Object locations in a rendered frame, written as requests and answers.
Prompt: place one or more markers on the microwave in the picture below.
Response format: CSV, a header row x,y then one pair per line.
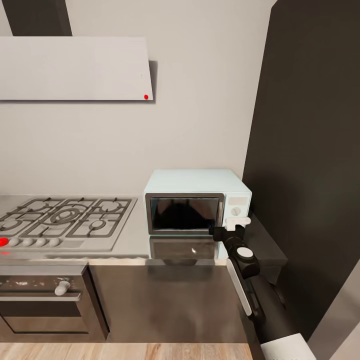
x,y
184,201

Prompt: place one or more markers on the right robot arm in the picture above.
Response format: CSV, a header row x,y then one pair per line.
x,y
278,335

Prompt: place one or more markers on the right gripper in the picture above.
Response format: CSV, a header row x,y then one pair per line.
x,y
220,233

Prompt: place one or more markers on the oven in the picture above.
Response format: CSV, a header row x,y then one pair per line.
x,y
50,303

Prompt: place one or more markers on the burner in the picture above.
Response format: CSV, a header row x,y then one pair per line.
x,y
65,223

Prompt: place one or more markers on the fridge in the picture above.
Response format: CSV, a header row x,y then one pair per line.
x,y
303,168

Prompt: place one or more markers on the range hood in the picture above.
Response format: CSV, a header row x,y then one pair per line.
x,y
42,60

